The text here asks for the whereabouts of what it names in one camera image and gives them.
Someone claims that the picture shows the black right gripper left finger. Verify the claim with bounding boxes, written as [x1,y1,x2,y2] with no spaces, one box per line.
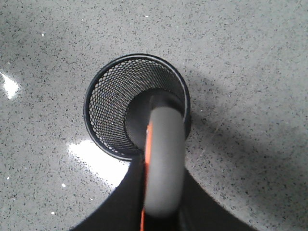
[72,155,144,231]

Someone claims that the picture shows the black mesh pen bucket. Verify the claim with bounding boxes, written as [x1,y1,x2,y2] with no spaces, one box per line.
[83,53,191,161]

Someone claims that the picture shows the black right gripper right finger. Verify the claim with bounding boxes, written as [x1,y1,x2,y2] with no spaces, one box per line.
[177,170,255,231]

